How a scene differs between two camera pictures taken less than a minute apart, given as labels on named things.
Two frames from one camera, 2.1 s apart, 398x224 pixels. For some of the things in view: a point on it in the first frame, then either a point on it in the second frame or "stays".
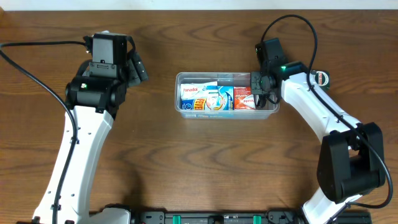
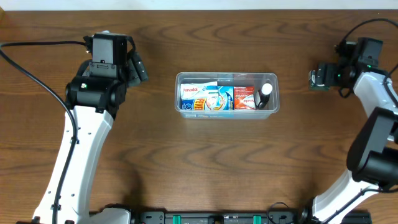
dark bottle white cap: (260, 100) stays
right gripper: (255, 83) -> (328, 77)
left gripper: (137, 69) stays
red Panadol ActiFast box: (243, 98) stays
